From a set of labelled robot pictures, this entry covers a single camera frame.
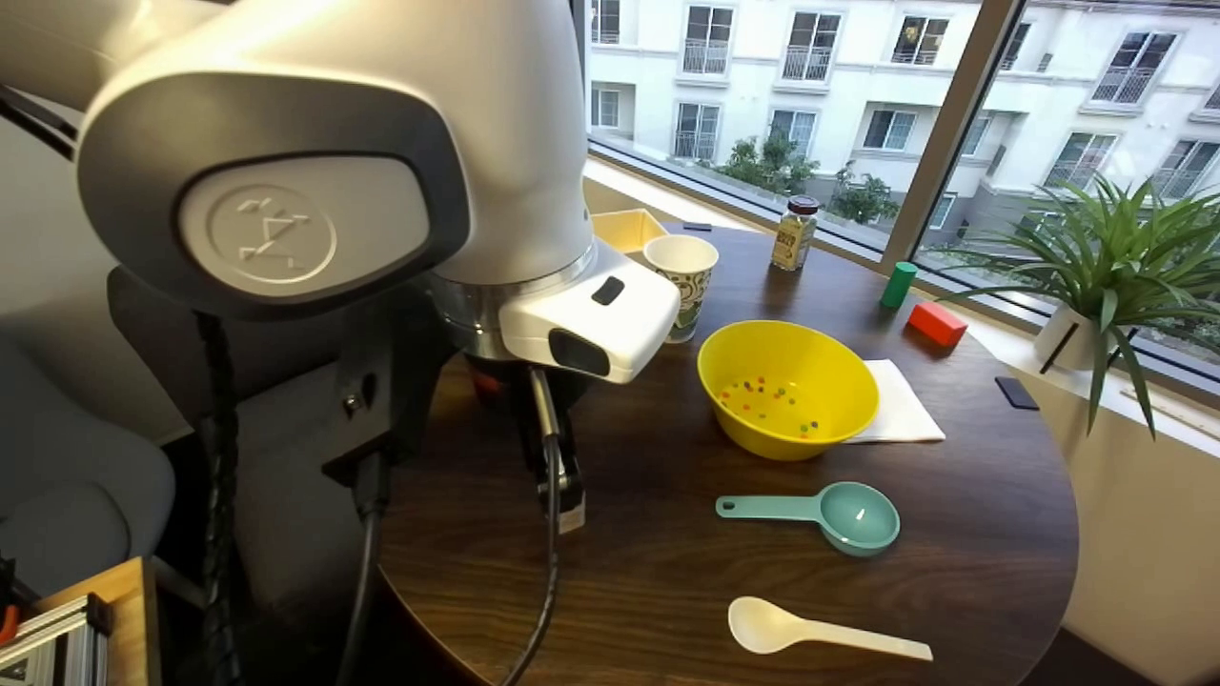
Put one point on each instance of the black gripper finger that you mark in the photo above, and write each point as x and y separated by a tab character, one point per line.
564	501

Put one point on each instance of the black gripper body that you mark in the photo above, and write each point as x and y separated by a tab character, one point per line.
503	391

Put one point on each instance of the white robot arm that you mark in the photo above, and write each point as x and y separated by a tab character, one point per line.
417	162

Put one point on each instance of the green block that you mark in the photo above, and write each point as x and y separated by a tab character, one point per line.
897	288

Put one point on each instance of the red block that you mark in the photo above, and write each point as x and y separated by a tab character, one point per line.
934	326

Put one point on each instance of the white wooden box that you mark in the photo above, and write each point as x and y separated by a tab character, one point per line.
628	229

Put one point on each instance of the patterned paper cup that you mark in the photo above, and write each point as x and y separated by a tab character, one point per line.
683	261

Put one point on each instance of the white plastic spoon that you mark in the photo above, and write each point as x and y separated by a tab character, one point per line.
764	628

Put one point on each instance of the yellow bowl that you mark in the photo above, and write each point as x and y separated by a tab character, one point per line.
785	391

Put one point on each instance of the teal measuring scoop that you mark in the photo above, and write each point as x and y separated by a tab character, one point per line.
851	516

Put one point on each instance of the glass jar with label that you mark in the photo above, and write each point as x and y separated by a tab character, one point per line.
795	236

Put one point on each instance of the white paper napkin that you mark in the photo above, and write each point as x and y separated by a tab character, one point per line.
901	417

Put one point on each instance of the black table clamp pad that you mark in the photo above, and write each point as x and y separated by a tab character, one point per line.
1015	395

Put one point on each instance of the grey chair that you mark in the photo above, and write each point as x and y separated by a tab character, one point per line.
76	495

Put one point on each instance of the potted green plant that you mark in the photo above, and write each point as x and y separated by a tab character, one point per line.
1123	261

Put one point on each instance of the aluminium frame rail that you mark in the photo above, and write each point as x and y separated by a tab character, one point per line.
61	645

